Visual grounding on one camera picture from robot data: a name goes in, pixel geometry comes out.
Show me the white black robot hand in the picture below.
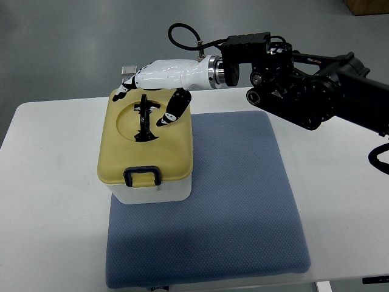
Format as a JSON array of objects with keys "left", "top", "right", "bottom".
[{"left": 112, "top": 55, "right": 226, "bottom": 127}]

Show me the yellow storage box lid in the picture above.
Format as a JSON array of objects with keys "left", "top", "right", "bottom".
[{"left": 97, "top": 89, "right": 193, "bottom": 187}]

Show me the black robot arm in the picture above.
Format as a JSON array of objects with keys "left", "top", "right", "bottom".
[{"left": 211, "top": 32, "right": 388, "bottom": 136}]

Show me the white storage box base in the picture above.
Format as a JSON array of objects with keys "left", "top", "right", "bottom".
[{"left": 106, "top": 173, "right": 191, "bottom": 204}]

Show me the brown cardboard box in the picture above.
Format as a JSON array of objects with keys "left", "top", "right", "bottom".
[{"left": 343, "top": 0, "right": 389, "bottom": 16}]

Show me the upper floor socket plate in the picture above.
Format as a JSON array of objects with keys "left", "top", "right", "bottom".
[{"left": 121, "top": 65, "right": 137, "bottom": 77}]

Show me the blue padded mat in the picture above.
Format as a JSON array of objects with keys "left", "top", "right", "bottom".
[{"left": 106, "top": 111, "right": 311, "bottom": 288}]

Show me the white table leg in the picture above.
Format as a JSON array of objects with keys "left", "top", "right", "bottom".
[{"left": 315, "top": 281, "right": 332, "bottom": 292}]

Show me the black table control panel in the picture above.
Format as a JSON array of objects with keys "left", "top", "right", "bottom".
[{"left": 362, "top": 276, "right": 389, "bottom": 285}]

